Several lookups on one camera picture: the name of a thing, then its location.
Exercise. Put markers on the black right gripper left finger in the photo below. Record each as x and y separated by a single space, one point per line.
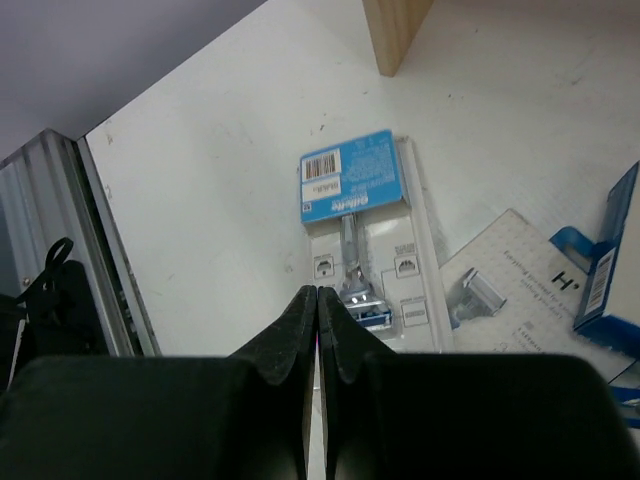
244 416

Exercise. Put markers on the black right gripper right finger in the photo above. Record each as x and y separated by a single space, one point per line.
392 415

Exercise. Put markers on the Gillette blue razor blister pack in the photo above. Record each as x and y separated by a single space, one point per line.
361 202

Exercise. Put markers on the grey Harry's razor box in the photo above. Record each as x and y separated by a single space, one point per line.
511 290

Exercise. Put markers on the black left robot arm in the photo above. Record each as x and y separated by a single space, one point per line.
55 315

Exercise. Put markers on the wooden two-tier shelf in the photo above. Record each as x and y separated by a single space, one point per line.
393 25

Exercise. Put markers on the blue Harry's razor box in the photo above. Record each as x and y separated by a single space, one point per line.
608 313

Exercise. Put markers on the aluminium table frame rail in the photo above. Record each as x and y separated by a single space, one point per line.
50 189

